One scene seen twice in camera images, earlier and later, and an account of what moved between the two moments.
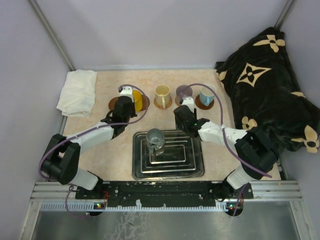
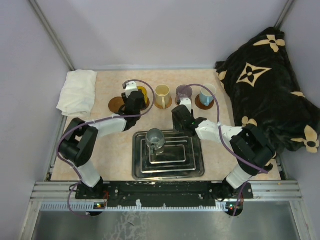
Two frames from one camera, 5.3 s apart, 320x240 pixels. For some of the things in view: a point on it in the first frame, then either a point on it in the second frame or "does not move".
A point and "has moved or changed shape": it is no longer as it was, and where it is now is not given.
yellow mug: [138, 100] has moved or changed shape
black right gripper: [178, 125] does not move
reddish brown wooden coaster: [144, 103] does not move
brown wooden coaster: [112, 103] does not move
